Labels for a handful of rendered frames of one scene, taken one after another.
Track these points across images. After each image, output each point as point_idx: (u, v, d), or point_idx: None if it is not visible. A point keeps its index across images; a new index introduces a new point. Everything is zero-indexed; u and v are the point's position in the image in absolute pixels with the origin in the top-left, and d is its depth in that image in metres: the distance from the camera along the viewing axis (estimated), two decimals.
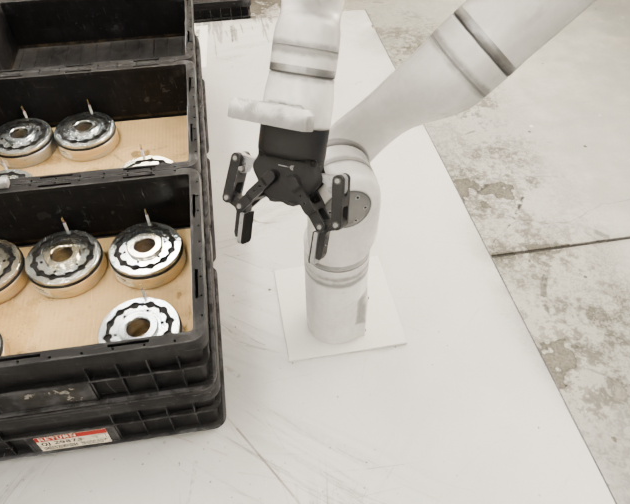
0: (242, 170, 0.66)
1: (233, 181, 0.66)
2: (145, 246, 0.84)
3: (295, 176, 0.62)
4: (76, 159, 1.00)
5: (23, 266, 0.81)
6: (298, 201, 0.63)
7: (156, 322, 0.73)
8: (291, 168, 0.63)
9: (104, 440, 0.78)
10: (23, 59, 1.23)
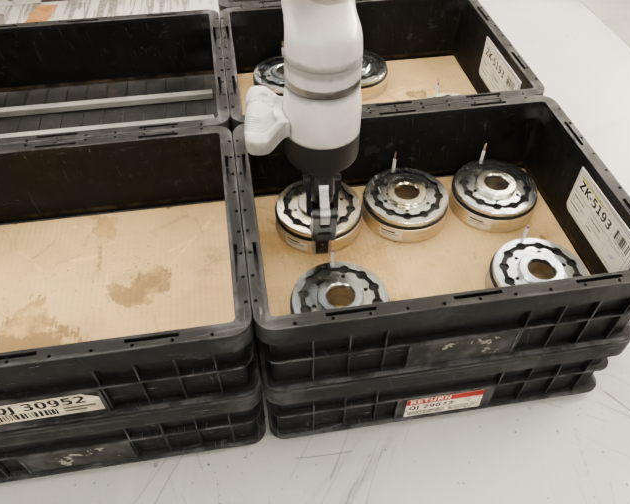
0: None
1: None
2: (486, 185, 0.73)
3: (306, 180, 0.60)
4: None
5: (361, 205, 0.70)
6: (305, 197, 0.62)
7: (561, 264, 0.62)
8: None
9: (472, 404, 0.67)
10: (235, 2, 1.12)
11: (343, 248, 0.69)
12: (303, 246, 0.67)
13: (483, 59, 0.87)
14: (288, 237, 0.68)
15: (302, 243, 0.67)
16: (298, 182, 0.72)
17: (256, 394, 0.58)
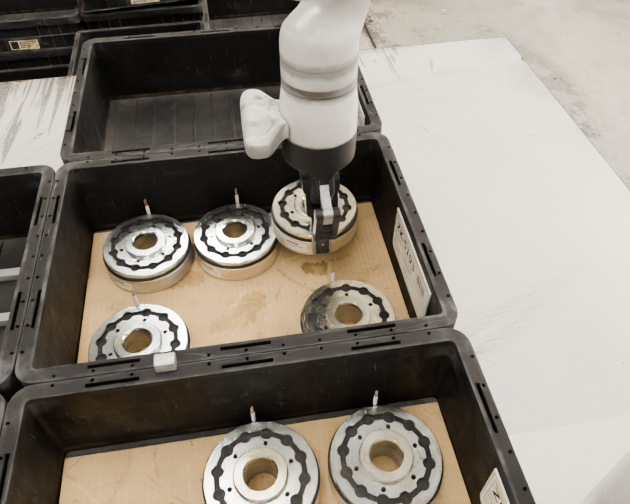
0: None
1: None
2: (378, 448, 0.54)
3: (305, 181, 0.60)
4: (226, 279, 0.69)
5: None
6: (304, 198, 0.62)
7: None
8: None
9: None
10: (118, 116, 0.92)
11: (342, 247, 0.69)
12: (303, 247, 0.67)
13: (395, 232, 0.68)
14: (287, 240, 0.68)
15: (302, 245, 0.67)
16: (292, 184, 0.72)
17: None
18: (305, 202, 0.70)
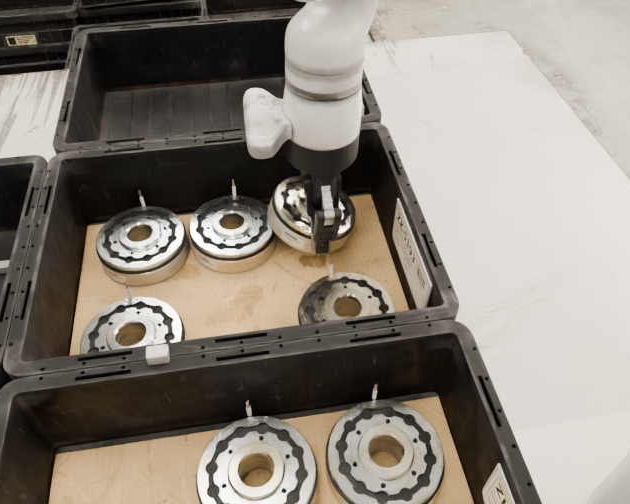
0: None
1: None
2: (377, 443, 0.52)
3: (307, 181, 0.60)
4: (222, 271, 0.68)
5: None
6: (305, 197, 0.62)
7: None
8: None
9: None
10: (114, 108, 0.91)
11: (335, 250, 0.69)
12: (300, 243, 0.67)
13: (395, 223, 0.66)
14: (285, 232, 0.67)
15: (300, 240, 0.66)
16: (294, 178, 0.71)
17: None
18: (306, 198, 0.70)
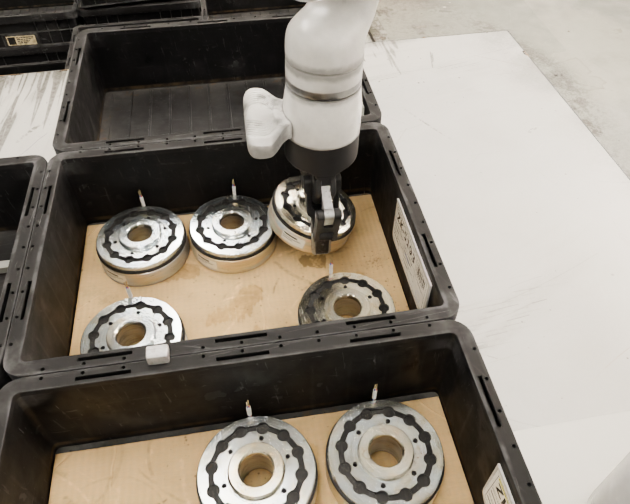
0: None
1: None
2: (377, 443, 0.52)
3: (307, 181, 0.60)
4: (222, 271, 0.68)
5: None
6: (305, 197, 0.62)
7: None
8: None
9: None
10: (114, 108, 0.91)
11: (335, 250, 0.69)
12: (300, 243, 0.67)
13: (395, 223, 0.66)
14: (285, 232, 0.67)
15: (300, 240, 0.66)
16: (294, 178, 0.71)
17: None
18: (306, 198, 0.70)
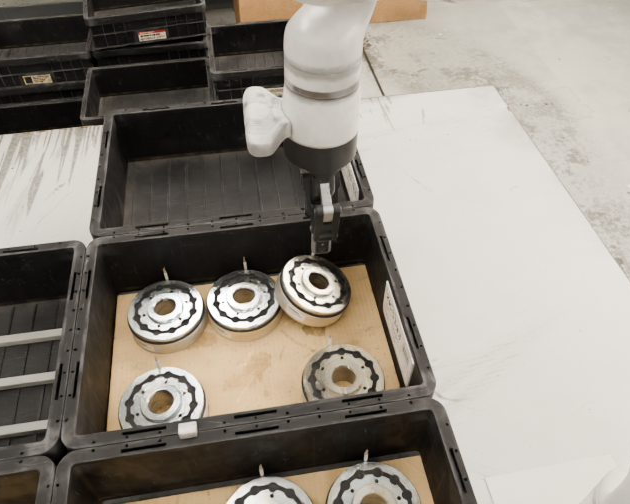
0: None
1: None
2: (368, 499, 0.63)
3: (306, 178, 0.60)
4: (236, 340, 0.79)
5: None
6: (305, 197, 0.62)
7: None
8: None
9: None
10: (136, 178, 1.02)
11: (330, 324, 0.80)
12: (301, 317, 0.77)
13: (385, 300, 0.77)
14: (289, 307, 0.77)
15: (301, 315, 0.77)
16: (300, 257, 0.82)
17: None
18: (309, 277, 0.81)
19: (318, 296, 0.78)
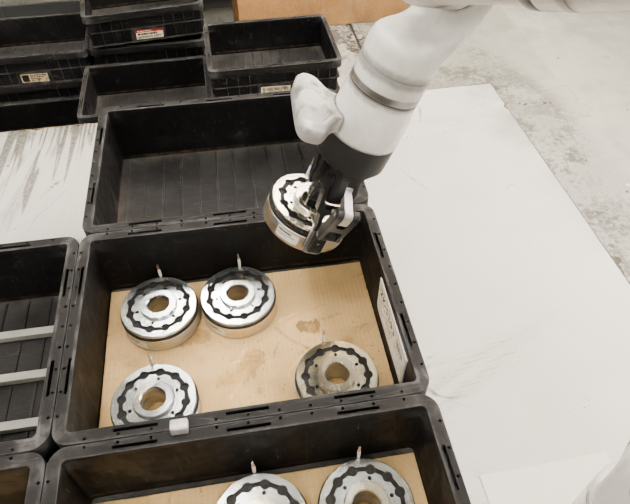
0: None
1: (315, 161, 0.66)
2: (360, 496, 0.63)
3: (329, 178, 0.60)
4: (229, 337, 0.78)
5: None
6: (319, 194, 0.62)
7: None
8: (335, 167, 0.60)
9: None
10: (131, 175, 1.01)
11: (328, 250, 0.69)
12: (294, 240, 0.66)
13: (379, 297, 0.77)
14: (280, 228, 0.66)
15: (294, 237, 0.66)
16: (293, 175, 0.71)
17: None
18: (304, 196, 0.70)
19: (313, 216, 0.67)
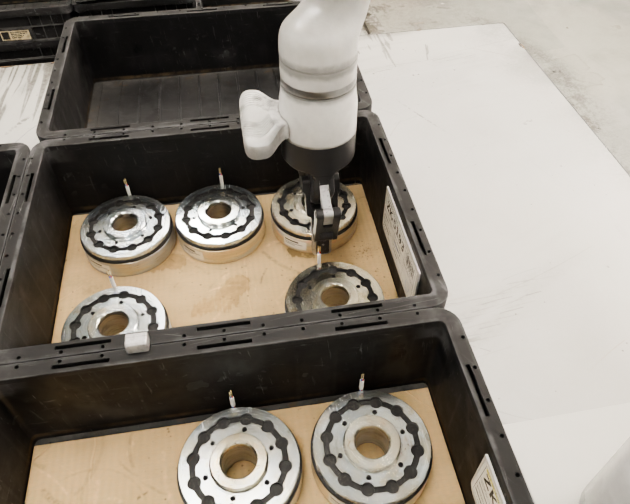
0: None
1: None
2: (364, 434, 0.51)
3: (305, 181, 0.60)
4: (209, 261, 0.67)
5: (355, 202, 0.70)
6: (304, 198, 0.62)
7: None
8: None
9: None
10: (102, 98, 0.90)
11: (341, 245, 0.68)
12: (302, 246, 0.67)
13: (385, 212, 0.65)
14: (286, 238, 0.67)
15: (301, 243, 0.67)
16: (291, 182, 0.71)
17: None
18: (305, 200, 0.70)
19: None
